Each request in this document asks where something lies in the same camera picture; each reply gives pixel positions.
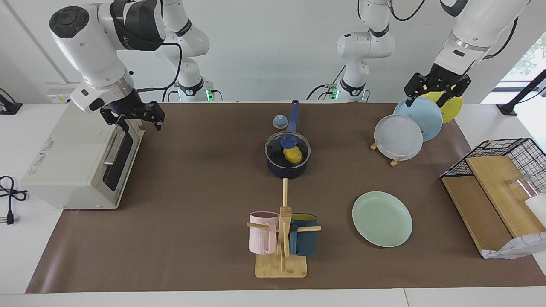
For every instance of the small blue white knob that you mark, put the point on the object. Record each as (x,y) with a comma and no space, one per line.
(280,122)

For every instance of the yellow potato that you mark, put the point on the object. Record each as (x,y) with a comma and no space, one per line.
(294,155)

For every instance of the yellow plate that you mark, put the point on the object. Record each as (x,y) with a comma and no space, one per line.
(453,111)

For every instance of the beige toaster oven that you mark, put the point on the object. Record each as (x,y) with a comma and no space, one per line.
(72,162)

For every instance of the wooden mug tree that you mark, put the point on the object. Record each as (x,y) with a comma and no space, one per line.
(281,266)

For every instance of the black desk clamp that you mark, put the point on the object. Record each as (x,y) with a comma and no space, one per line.
(8,106)

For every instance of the white wall socket strip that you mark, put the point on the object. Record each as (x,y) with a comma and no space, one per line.
(59,96)

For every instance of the light blue plate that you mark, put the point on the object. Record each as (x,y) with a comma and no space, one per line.
(424,117)

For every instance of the pink ribbed mug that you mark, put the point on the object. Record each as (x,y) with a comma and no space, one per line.
(260,238)

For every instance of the grey plate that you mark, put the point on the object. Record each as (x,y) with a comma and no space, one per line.
(397,137)

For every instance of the black camera stand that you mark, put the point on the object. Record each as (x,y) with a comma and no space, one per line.
(518,96)

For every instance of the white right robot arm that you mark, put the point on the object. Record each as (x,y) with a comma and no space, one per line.
(89,42)

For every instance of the brown table mat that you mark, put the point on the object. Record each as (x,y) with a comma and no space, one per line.
(192,238)

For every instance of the dark teal mug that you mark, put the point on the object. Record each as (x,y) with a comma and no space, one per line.
(305,243)

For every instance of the mint green plate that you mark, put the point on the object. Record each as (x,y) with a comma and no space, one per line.
(381,219)

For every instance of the wooden shelf board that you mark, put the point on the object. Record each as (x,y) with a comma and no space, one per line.
(495,183)
(477,213)

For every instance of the glass lid with blue knob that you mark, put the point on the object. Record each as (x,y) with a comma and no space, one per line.
(275,149)

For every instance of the wooden plate rack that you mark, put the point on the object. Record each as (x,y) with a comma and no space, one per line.
(395,162)

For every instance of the dark blue saucepan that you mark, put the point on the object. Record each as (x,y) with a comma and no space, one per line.
(288,171)

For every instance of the clear glass cup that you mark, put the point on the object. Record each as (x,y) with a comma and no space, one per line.
(522,187)

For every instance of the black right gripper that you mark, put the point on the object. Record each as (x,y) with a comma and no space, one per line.
(134,106)

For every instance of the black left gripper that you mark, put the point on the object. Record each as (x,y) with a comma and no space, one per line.
(439,81)

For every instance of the white checked cloth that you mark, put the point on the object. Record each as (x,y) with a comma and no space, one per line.
(518,247)

